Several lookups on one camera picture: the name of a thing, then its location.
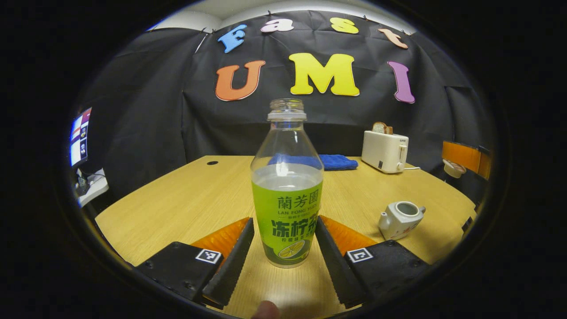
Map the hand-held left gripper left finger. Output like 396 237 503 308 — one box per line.
133 217 255 310

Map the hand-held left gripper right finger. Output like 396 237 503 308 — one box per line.
315 216 432 309

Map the white teacup lid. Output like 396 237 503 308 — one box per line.
443 159 467 179

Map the green label water bottle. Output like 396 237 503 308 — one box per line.
250 98 324 269

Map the white ceramic teacup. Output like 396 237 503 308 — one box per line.
378 201 427 241

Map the white toaster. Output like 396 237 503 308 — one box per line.
361 130 409 174

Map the blue towel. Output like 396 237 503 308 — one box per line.
267 153 358 171

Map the white side table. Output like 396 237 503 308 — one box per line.
78 168 109 208

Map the small black desk device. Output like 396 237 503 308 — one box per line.
75 171 91 196

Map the computer monitor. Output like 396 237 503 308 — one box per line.
70 107 92 167

